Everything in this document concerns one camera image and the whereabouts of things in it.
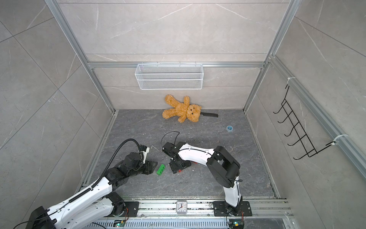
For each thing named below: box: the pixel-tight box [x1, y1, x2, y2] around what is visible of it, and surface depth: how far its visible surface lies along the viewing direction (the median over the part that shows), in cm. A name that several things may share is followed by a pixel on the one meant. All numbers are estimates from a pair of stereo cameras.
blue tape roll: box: [226, 124, 234, 133], surface depth 109 cm
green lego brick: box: [156, 163, 166, 176], surface depth 87 cm
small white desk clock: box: [175, 199, 188, 215], surface depth 74 cm
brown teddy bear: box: [162, 94, 202, 124], surface depth 113 cm
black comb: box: [200, 112, 219, 118], surface depth 121 cm
